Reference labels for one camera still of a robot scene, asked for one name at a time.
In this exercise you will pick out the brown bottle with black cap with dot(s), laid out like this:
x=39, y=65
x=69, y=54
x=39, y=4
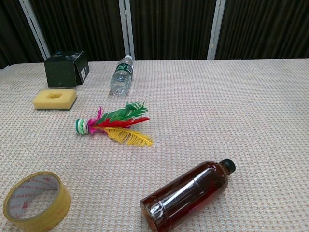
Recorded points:
x=183, y=191

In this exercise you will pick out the black cardboard box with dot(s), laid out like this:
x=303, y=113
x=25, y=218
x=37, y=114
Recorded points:
x=60, y=72

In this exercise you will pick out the yellow packing tape roll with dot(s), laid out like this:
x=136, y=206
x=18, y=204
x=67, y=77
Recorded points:
x=64, y=204

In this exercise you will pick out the beige woven tablecloth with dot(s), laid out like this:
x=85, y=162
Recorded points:
x=217, y=120

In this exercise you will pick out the yellow sponge with green base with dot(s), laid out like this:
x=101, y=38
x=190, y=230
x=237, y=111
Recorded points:
x=66, y=97

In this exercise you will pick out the black pleated curtain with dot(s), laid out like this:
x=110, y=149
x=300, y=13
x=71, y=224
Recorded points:
x=169, y=24

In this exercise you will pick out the clear water bottle green label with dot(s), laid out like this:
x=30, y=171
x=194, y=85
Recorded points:
x=120, y=77

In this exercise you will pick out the grey metal frame post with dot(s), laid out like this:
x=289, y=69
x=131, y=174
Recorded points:
x=126, y=29
x=33, y=26
x=216, y=29

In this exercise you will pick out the colourful feather shuttlecock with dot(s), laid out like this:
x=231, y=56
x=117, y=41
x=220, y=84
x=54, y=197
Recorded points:
x=116, y=123

